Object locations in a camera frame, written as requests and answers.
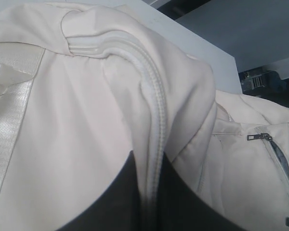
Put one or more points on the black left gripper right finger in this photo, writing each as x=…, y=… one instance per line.
x=180, y=209

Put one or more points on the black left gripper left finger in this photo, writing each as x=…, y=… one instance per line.
x=117, y=209

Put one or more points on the cream fabric duffel bag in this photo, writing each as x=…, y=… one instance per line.
x=82, y=86

